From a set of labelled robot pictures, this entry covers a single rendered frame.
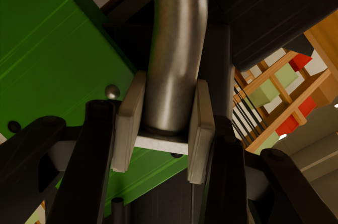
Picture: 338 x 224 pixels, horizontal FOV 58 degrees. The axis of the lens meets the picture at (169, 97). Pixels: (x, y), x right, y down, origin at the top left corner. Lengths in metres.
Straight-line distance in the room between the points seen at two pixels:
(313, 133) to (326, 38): 8.79
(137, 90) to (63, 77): 0.08
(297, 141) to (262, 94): 6.32
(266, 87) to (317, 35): 2.58
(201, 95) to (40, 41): 0.12
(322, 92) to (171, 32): 4.06
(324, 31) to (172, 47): 0.85
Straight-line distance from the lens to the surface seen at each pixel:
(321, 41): 0.99
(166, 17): 0.16
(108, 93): 0.22
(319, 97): 4.26
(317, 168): 7.82
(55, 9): 0.22
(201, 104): 0.15
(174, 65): 0.17
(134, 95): 0.15
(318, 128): 9.72
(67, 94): 0.23
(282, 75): 3.77
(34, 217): 6.69
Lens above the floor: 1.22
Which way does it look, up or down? 1 degrees down
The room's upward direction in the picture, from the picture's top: 145 degrees clockwise
